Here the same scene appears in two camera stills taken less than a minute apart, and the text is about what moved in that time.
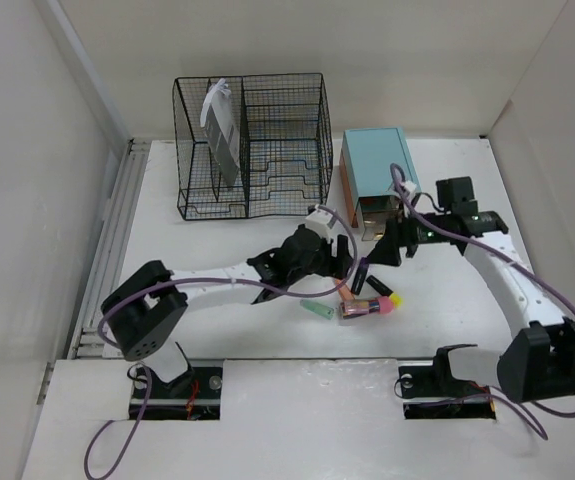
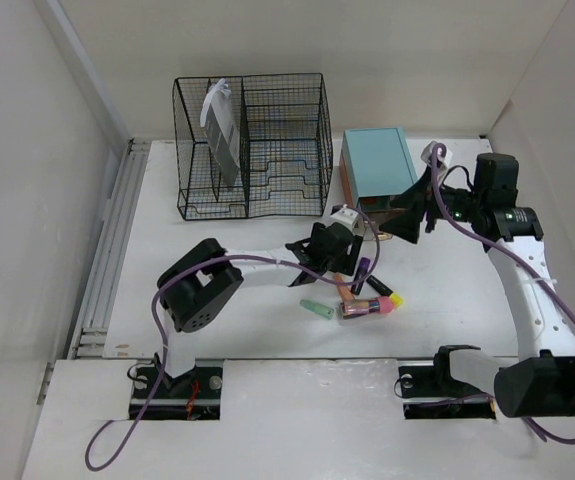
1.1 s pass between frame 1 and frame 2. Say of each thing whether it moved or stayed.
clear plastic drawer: stayed
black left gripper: stayed
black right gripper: moved
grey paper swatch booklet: stayed
